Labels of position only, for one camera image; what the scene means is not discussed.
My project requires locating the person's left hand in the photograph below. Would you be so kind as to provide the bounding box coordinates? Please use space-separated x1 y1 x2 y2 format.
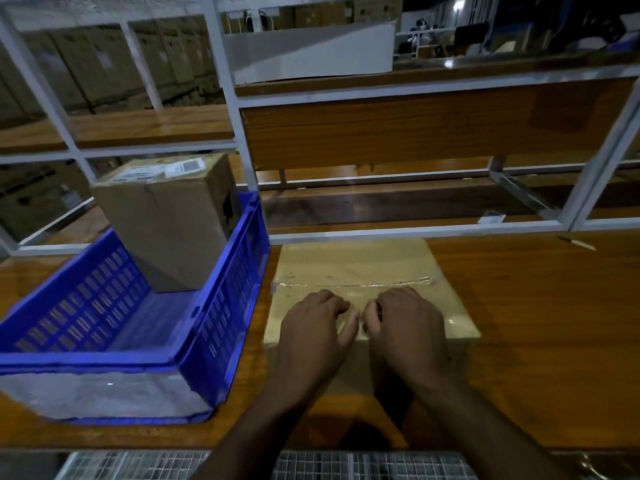
274 289 361 403

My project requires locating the stack of background cardboard boxes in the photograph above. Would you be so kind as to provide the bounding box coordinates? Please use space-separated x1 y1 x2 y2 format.
0 15 227 126

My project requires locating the grey sticker on crate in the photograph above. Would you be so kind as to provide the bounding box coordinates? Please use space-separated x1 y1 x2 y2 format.
0 369 214 422

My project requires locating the white shipping label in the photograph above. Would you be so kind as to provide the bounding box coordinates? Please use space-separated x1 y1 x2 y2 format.
110 158 207 184

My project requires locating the taped cardboard box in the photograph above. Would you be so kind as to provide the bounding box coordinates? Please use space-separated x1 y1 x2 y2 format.
263 238 482 397

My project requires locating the person's right forearm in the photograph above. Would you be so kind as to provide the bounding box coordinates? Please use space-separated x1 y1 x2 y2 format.
413 372 568 480

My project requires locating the small pale stick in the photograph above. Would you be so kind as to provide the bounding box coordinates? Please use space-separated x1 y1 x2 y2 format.
557 236 597 252

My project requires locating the white metal rack frame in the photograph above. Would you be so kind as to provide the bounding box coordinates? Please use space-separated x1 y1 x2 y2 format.
0 0 640 259

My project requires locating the white flat board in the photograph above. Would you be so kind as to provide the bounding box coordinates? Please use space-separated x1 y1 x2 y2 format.
223 21 397 86

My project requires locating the tall labelled cardboard box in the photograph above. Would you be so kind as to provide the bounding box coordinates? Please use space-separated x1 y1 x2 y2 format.
92 153 242 294

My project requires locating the dark wooden shelf beam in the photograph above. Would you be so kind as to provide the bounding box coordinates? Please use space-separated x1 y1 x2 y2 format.
259 177 640 229

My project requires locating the person's left forearm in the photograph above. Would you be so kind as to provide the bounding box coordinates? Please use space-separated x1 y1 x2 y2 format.
191 380 313 480

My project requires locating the blue plastic crate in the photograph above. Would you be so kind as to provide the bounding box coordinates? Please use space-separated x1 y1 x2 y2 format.
0 191 271 427

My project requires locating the person's right hand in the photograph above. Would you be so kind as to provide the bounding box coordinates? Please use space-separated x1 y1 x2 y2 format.
362 287 452 394

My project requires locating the wooden shelf board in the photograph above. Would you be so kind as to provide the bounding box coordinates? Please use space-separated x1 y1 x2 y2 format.
0 104 236 156

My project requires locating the wooden shelf back panel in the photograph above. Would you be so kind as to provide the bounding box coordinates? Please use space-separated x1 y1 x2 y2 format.
240 77 637 171

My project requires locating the wire mesh grid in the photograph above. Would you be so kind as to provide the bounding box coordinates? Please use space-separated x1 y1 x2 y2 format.
54 449 479 480

